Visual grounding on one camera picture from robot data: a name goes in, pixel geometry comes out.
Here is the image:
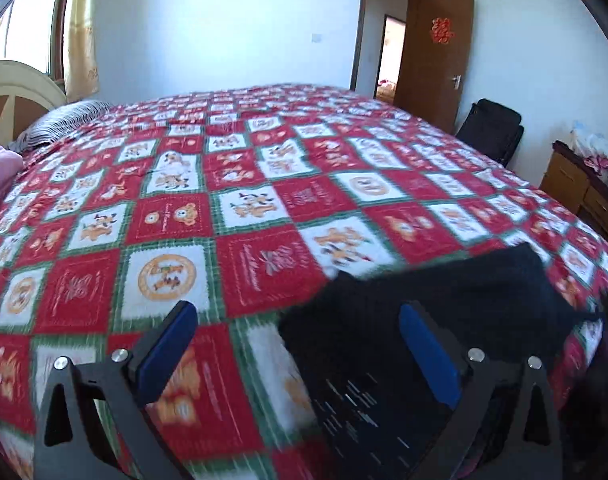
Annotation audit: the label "cream wooden headboard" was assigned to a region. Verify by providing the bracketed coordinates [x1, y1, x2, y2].
[0, 60, 67, 147]

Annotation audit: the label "striped grey pillow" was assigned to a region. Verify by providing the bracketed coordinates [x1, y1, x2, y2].
[16, 100, 115, 151]

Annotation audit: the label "black suitcase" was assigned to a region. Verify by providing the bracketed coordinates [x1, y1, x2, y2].
[456, 99, 525, 167]

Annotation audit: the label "red checkered printed blanket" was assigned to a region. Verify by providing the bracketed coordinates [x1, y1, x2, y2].
[0, 82, 608, 480]

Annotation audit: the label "red paper door decoration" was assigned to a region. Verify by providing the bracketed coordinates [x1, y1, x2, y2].
[430, 17, 455, 45]

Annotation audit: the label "black pants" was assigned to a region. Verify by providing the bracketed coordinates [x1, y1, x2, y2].
[278, 242, 606, 480]

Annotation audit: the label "brown wooden door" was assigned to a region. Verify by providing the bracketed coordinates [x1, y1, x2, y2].
[393, 0, 475, 134]

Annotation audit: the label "beige patterned curtain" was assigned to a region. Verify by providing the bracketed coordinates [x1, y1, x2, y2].
[62, 0, 101, 104]

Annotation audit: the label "window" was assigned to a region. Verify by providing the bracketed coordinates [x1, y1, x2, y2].
[0, 0, 67, 84]

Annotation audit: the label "brown wooden dresser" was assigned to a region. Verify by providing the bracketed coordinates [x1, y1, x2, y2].
[539, 140, 608, 252]

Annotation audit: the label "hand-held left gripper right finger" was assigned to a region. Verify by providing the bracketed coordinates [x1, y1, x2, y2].
[399, 302, 565, 480]

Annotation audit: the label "brown door frame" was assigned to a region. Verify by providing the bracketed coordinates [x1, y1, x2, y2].
[349, 0, 425, 94]

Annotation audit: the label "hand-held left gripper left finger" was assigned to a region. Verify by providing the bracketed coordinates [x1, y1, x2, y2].
[32, 301, 199, 480]

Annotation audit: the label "floral cloth bundle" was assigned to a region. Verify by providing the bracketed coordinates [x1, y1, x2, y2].
[568, 120, 608, 185]

